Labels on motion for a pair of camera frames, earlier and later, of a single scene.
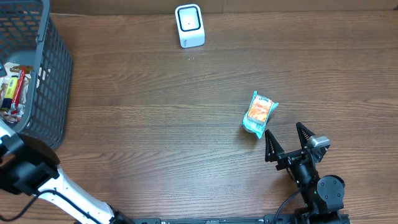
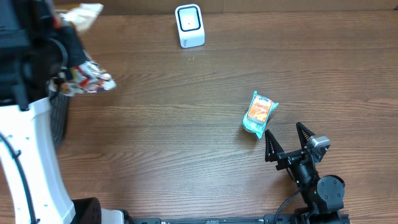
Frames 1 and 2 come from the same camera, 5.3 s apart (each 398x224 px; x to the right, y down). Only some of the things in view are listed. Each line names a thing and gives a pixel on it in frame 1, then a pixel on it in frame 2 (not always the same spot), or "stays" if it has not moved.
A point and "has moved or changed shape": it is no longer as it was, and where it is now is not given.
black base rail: x=213 y=220 stays
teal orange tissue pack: x=256 y=118 stays
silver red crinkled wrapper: x=15 y=114 has moved or changed shape
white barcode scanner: x=190 y=25 stays
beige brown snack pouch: x=13 y=70 has moved or changed shape
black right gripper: x=292 y=157 stays
